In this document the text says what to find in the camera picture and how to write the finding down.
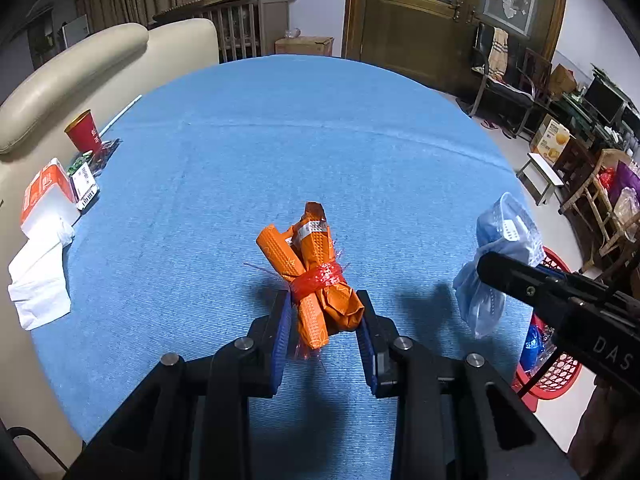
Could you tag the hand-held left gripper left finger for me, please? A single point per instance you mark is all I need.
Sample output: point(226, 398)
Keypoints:
point(284, 332)

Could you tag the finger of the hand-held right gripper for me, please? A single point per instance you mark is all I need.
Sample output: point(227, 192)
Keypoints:
point(520, 277)

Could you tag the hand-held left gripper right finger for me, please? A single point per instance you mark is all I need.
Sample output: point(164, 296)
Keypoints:
point(364, 347)

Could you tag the pale blue plastic bag bundle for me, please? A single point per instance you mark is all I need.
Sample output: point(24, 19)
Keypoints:
point(500, 240)

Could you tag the blue plastic bag ball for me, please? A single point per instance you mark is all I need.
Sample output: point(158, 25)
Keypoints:
point(531, 347)

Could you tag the red plastic basket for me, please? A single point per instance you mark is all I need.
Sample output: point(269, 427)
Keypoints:
point(550, 382)

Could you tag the orange packet bundle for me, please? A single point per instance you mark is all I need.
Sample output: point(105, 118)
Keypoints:
point(320, 260)

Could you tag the person's right forearm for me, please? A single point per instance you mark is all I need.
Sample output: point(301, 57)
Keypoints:
point(605, 430)

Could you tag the white low stool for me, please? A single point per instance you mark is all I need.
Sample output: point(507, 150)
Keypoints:
point(542, 172)

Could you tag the wooden armchair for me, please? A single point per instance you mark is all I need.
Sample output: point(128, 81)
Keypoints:
point(597, 195)

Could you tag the yellow printed carton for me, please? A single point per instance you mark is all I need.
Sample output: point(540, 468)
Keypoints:
point(551, 139)

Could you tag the pink slipper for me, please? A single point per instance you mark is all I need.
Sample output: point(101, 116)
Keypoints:
point(491, 124)

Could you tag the blue tablecloth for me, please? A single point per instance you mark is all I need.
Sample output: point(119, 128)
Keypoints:
point(300, 160)

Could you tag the dark metal chair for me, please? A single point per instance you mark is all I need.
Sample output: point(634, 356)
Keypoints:
point(505, 85)

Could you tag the black computer monitor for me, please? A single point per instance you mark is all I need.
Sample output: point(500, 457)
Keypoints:
point(605, 100)

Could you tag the brown cardboard box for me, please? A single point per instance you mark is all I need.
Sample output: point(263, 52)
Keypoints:
point(304, 46)
point(562, 80)

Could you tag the green white small box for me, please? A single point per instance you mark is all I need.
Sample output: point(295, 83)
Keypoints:
point(85, 185)

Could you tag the white tissue paper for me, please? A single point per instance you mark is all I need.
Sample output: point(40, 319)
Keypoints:
point(40, 275)

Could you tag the dark printed packet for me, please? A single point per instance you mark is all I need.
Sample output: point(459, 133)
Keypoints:
point(107, 149)

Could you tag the wooden door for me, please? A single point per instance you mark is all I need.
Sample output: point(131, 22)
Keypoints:
point(415, 35)

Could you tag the orange white tissue pack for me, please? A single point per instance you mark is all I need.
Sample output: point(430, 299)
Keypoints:
point(47, 192)

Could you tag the red paper cup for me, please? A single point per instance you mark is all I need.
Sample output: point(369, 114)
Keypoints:
point(85, 132)

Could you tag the wooden crib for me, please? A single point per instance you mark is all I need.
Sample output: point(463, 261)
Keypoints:
point(235, 25)

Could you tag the cream leather sofa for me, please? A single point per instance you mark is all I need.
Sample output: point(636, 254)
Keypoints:
point(100, 60)

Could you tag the white panel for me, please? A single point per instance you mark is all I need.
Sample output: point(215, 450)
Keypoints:
point(76, 30)

